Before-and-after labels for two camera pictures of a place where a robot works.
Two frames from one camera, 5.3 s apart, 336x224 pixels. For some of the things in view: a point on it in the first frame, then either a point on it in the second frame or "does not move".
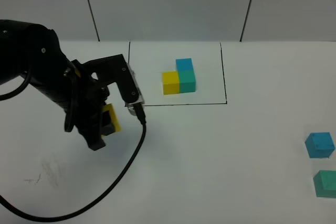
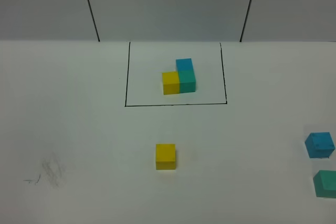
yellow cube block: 109,107 to 165,156
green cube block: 325,183 does not move
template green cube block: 187,81 does not move
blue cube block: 319,145 does not move
